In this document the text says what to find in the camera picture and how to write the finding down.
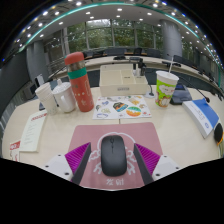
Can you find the black computer mouse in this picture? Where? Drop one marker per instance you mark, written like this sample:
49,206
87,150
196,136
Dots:
113,156

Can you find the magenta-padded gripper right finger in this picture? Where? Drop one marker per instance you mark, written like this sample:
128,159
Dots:
163,166

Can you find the red thermos bottle green band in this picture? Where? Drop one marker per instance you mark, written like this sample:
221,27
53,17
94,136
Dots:
80,85

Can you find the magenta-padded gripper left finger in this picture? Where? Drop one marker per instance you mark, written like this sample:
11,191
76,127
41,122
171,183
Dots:
60,165

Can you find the black handheld microphone yellow band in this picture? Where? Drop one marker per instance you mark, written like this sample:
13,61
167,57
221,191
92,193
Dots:
219,133

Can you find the pink printed mouse pad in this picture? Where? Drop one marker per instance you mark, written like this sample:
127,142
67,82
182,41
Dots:
86,133

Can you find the round ceiling lights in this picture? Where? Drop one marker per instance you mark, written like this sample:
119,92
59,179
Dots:
91,17

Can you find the dark office chairs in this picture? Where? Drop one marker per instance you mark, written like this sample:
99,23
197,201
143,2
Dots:
115,51

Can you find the beige desk organizer box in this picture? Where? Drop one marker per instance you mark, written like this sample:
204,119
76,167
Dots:
115,81

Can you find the colourful sticker sheet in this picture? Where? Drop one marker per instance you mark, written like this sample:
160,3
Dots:
121,107

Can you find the green printed cup with straw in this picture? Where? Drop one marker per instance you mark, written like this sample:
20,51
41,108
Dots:
166,90

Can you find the long curved conference desk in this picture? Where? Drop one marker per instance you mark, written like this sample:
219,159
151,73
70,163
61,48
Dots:
100,61

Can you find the white document red header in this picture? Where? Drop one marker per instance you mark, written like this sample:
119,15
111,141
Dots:
33,131

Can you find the blue and white book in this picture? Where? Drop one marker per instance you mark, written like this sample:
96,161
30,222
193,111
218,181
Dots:
201,116

